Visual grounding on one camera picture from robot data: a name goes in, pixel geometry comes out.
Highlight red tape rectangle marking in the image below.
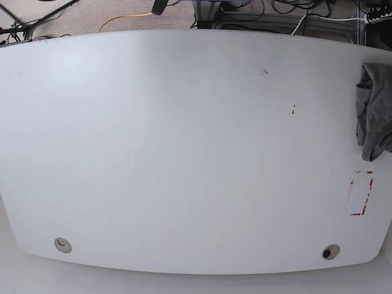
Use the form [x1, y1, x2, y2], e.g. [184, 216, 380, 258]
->
[346, 170, 375, 216]

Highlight table grommet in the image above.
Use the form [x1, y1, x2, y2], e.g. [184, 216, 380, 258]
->
[322, 244, 341, 260]
[54, 238, 72, 254]

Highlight aluminium table leg frame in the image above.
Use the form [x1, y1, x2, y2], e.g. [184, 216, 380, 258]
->
[191, 1, 222, 29]

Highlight white cable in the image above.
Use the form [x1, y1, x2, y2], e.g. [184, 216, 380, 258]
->
[290, 14, 368, 36]

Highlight yellow cable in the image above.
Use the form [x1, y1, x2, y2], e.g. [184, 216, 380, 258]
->
[97, 12, 153, 33]

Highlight left table grommet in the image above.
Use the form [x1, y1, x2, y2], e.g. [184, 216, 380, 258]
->
[54, 238, 72, 254]

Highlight right table grommet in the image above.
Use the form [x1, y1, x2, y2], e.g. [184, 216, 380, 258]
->
[322, 244, 341, 260]

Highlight white power strip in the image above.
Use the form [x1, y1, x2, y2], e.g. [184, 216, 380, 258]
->
[364, 6, 392, 24]

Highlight grey T-shirt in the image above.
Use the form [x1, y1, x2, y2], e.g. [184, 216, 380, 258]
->
[355, 63, 391, 162]

